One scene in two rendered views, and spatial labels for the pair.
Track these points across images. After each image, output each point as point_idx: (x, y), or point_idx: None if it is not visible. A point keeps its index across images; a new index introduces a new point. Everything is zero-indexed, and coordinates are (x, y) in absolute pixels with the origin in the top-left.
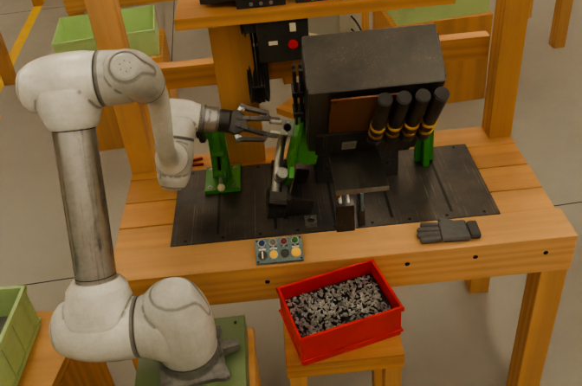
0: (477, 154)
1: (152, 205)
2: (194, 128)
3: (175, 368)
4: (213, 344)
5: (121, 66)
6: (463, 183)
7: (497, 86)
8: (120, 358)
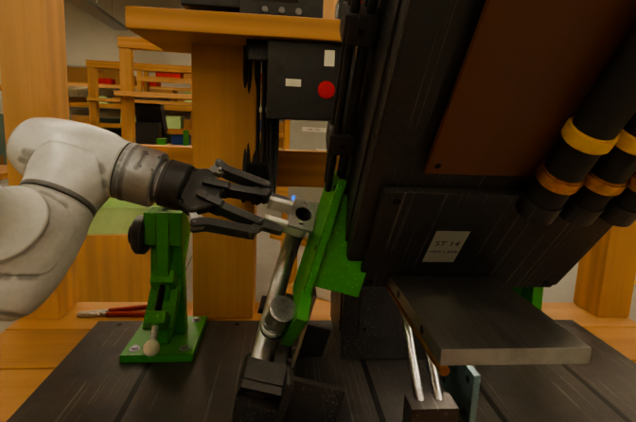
0: (600, 338)
1: (4, 377)
2: (98, 179)
3: None
4: None
5: None
6: (627, 382)
7: (614, 231)
8: None
